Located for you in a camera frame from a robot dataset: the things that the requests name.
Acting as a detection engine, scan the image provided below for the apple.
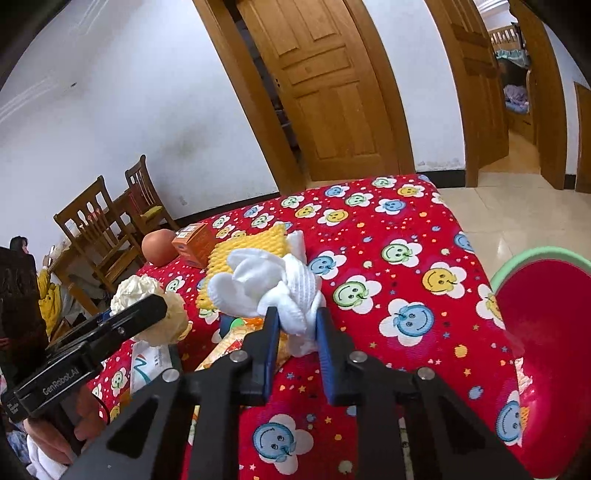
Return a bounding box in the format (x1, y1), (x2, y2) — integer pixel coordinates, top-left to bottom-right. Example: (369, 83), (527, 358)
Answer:
(141, 229), (177, 267)

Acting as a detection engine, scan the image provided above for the panelled wooden door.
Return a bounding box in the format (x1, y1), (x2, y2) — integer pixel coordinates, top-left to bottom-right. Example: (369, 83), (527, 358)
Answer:
(238, 0), (402, 182)

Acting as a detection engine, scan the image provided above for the white foam fruit net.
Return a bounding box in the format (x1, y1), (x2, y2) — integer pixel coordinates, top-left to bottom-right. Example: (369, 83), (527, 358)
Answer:
(208, 231), (327, 357)

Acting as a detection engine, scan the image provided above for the red flower printed tablecloth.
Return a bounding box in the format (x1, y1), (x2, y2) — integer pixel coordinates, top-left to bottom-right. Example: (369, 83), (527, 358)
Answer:
(85, 173), (532, 480)

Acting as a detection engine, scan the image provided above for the person's left forearm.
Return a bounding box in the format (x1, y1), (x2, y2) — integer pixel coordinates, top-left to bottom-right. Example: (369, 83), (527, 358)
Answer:
(25, 438), (77, 480)

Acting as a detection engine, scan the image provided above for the wooden wall panel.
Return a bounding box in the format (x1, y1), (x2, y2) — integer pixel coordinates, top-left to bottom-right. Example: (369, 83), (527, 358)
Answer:
(574, 82), (591, 195)

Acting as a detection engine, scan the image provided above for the white packet with blue print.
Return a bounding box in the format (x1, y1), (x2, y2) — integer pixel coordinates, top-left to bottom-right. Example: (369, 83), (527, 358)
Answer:
(129, 340), (184, 394)

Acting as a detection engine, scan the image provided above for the open wooden bedroom door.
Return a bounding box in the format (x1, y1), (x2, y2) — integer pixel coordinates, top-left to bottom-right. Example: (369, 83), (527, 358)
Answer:
(449, 18), (511, 174)

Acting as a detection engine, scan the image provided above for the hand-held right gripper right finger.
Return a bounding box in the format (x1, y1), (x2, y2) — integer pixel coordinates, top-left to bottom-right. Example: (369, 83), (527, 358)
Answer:
(315, 306), (532, 480)

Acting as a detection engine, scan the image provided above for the orange cardboard box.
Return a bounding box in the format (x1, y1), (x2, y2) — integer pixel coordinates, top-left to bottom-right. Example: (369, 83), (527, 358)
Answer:
(172, 223), (219, 269)

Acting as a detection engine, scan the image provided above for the wooden bedroom door frame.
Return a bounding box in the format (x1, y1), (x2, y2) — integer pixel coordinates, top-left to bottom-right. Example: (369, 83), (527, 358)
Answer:
(425, 0), (570, 191)

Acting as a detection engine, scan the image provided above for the yellow foam fruit net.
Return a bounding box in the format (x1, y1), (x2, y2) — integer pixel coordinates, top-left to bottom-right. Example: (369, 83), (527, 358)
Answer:
(196, 223), (293, 319)

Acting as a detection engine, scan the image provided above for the orange snack packet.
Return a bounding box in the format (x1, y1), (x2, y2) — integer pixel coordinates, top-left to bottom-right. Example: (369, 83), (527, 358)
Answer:
(194, 316), (293, 372)

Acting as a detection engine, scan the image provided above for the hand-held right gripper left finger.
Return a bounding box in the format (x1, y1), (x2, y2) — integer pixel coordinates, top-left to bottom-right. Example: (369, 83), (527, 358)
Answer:
(60, 306), (283, 480)

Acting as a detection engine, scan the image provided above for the person's left hand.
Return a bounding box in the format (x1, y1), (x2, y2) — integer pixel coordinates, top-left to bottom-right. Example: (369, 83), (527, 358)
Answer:
(25, 383), (109, 467)

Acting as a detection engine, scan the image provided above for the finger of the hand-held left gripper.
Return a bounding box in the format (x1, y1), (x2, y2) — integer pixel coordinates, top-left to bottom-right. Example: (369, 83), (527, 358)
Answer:
(99, 294), (168, 344)

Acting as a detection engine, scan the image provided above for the white tissue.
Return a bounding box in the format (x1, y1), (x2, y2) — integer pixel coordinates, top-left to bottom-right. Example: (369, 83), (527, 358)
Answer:
(110, 274), (194, 347)

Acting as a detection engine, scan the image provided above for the wooden chair with yellow cushion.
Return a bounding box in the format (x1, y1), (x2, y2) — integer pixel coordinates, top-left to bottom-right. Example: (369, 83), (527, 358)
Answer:
(124, 154), (180, 237)

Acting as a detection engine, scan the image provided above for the wooden bunk bed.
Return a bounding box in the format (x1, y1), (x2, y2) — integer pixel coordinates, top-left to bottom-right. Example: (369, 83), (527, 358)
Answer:
(489, 23), (533, 136)

